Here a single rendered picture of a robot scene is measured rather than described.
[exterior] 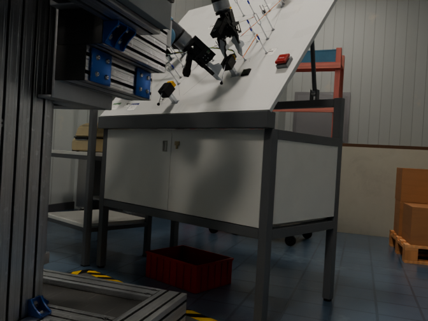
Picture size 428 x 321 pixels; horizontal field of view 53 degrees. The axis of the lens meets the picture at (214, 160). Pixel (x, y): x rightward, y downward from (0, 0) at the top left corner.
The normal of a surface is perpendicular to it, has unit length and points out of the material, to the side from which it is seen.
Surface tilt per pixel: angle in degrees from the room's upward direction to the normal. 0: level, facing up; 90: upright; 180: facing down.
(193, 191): 90
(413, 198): 90
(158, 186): 90
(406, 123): 90
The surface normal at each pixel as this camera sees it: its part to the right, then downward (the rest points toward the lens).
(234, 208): -0.68, -0.04
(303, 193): 0.73, 0.05
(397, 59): -0.33, -0.01
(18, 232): 0.94, 0.06
